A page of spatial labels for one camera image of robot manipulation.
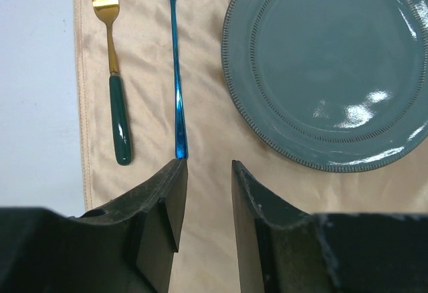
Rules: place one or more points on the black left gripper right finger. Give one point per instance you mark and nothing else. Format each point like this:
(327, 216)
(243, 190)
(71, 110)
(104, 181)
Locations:
(280, 248)

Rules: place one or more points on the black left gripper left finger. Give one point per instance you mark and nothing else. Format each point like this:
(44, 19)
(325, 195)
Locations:
(125, 245)

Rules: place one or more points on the peach satin cloth napkin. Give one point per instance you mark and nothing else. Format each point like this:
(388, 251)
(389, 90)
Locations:
(216, 134)

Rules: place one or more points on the teal round plate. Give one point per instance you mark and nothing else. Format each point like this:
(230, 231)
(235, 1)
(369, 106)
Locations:
(335, 85)

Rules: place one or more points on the gold fork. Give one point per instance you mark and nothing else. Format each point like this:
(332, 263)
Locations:
(107, 11)

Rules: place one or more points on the blue fork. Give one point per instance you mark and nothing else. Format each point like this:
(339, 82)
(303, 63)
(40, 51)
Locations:
(181, 147)

